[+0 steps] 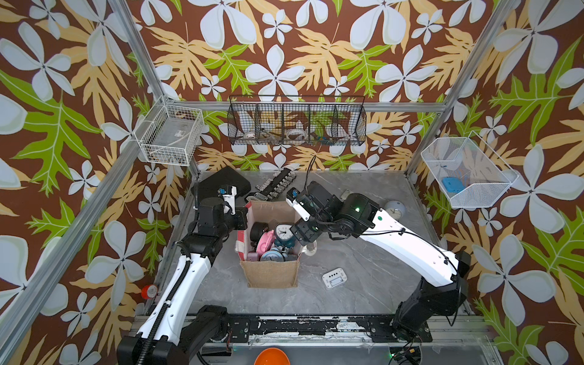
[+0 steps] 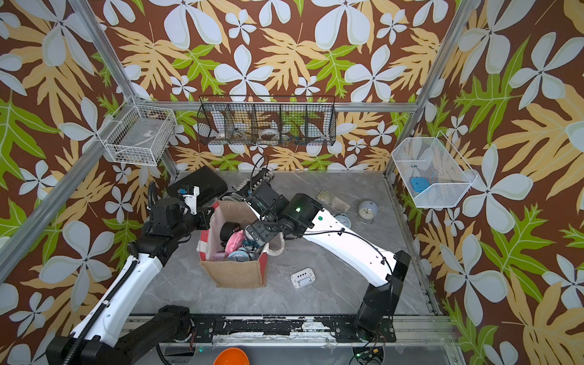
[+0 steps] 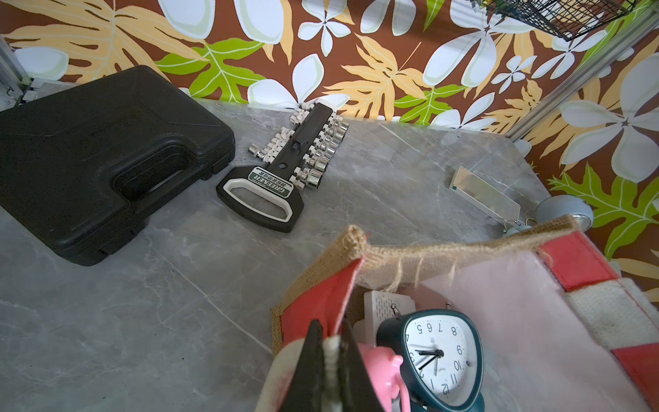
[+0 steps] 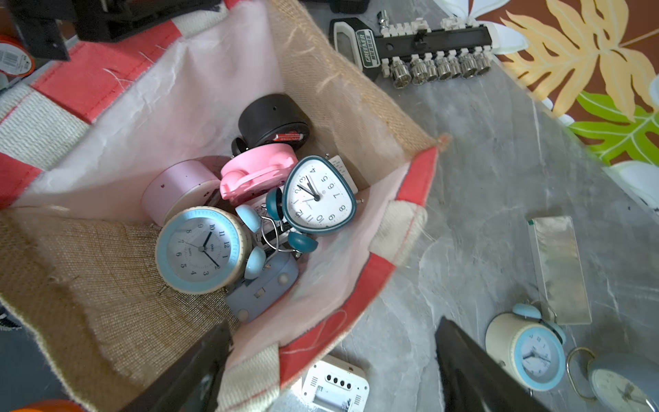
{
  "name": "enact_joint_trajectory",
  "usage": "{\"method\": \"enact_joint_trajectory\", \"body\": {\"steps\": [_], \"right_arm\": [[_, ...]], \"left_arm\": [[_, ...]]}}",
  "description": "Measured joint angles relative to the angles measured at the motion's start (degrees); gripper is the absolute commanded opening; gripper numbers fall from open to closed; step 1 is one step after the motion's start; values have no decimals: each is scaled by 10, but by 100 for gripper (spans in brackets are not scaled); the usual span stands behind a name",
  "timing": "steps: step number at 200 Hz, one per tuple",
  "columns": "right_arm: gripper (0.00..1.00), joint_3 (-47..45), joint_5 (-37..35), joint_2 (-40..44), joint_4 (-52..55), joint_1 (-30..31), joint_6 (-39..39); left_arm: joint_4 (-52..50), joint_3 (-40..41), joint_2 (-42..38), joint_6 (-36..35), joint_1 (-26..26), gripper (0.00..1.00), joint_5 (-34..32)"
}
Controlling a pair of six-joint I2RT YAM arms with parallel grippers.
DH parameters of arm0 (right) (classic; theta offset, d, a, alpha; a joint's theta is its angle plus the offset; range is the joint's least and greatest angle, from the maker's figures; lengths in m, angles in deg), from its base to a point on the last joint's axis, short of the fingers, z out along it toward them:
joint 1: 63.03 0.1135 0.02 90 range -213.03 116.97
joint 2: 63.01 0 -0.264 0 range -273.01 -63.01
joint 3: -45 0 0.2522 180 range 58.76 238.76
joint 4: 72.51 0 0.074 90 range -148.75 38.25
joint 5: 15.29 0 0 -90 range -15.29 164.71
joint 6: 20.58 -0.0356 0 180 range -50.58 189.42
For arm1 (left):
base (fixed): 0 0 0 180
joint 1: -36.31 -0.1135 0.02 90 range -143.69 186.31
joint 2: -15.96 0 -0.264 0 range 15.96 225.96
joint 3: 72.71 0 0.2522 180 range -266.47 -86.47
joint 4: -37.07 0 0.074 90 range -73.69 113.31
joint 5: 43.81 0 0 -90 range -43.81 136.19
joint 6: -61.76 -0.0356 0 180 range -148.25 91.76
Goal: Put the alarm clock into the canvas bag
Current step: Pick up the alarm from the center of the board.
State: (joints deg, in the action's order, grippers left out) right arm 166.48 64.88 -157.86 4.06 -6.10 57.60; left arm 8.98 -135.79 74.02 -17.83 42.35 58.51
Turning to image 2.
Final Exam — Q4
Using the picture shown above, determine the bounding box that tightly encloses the dark green alarm clock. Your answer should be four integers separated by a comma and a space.
243, 231, 261, 250

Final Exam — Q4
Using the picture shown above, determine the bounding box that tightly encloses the pink twin-bell alarm clock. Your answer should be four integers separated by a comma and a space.
225, 230, 246, 255

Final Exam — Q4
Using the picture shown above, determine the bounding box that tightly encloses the mirror digital clock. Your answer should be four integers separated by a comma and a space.
316, 189, 351, 214

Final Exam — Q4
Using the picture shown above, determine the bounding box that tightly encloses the canvas bag with red sides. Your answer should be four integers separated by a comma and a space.
197, 201, 284, 289

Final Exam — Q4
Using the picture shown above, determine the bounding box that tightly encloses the light blue twin-bell alarm clock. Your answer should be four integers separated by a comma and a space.
335, 214, 352, 229

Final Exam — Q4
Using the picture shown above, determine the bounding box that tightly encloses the small white digital clock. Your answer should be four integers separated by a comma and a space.
290, 268, 316, 289

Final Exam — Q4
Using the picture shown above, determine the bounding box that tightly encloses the grey round globe clock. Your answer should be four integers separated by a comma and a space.
357, 200, 379, 224

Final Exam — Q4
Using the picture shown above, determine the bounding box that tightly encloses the black twin-bell alarm clock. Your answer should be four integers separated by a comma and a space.
220, 221, 241, 243

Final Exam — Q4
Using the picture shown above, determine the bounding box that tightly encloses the cream and blue alarm clock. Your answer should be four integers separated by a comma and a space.
227, 248, 252, 262

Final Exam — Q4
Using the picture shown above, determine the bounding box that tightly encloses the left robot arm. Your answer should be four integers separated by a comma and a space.
46, 184, 214, 364

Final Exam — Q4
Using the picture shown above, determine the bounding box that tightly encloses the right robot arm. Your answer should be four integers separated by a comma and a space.
245, 182, 411, 342

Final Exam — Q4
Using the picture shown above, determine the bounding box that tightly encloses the blue object in basket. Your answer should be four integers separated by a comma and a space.
410, 176, 430, 194

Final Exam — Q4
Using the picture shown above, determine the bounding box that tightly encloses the orange bowl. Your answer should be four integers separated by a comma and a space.
213, 348, 250, 365

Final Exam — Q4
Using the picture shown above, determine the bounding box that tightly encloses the socket set on black rail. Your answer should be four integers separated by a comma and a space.
220, 167, 275, 202

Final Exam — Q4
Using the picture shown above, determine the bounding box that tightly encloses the white wire basket left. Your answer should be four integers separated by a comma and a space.
99, 97, 177, 167

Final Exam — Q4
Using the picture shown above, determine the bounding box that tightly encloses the white wire basket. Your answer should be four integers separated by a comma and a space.
392, 134, 478, 209
99, 97, 177, 167

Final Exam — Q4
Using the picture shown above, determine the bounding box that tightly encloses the black wire basket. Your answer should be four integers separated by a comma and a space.
195, 95, 338, 146

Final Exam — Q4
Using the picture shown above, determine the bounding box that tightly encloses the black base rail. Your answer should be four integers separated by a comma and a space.
166, 314, 396, 345

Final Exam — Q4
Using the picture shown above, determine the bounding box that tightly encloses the white wire basket right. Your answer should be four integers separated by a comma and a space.
392, 134, 478, 209

